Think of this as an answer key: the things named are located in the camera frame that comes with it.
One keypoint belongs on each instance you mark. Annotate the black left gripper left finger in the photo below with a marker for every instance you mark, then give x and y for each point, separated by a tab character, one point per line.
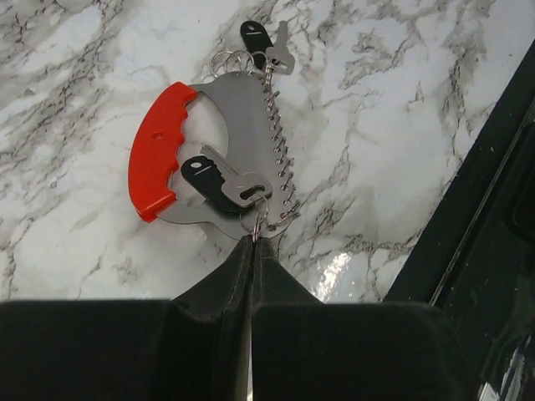
192	347

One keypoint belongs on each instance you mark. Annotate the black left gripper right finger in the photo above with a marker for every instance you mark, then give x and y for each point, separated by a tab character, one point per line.
303	349

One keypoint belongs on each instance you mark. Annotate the red handled metal key holder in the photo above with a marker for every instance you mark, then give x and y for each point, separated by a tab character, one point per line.
255	143

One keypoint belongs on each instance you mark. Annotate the black metal base rail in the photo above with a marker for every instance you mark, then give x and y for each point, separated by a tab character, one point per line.
475	258

